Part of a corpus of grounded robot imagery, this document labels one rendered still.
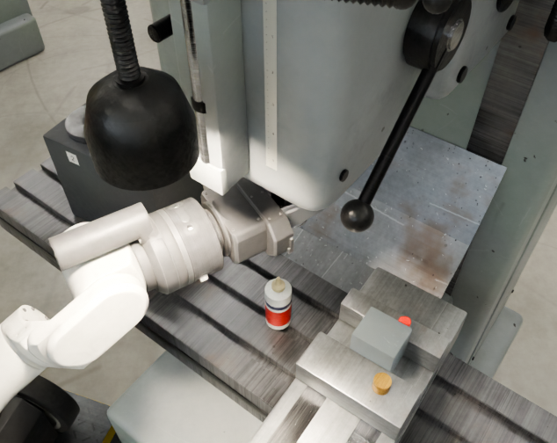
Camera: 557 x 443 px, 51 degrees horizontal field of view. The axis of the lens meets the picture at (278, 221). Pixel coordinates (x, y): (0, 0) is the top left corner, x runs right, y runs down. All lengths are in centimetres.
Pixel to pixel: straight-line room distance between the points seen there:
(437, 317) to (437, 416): 14
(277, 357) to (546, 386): 132
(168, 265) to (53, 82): 267
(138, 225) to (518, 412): 59
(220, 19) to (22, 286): 194
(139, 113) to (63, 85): 283
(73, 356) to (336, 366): 33
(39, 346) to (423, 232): 67
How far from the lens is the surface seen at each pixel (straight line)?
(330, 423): 78
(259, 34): 45
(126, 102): 36
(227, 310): 94
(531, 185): 100
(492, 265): 114
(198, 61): 45
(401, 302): 88
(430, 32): 50
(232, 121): 48
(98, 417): 149
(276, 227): 62
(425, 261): 104
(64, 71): 329
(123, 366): 200
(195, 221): 61
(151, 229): 60
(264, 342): 91
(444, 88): 63
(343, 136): 48
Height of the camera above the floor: 171
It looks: 48 degrees down
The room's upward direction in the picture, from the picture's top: straight up
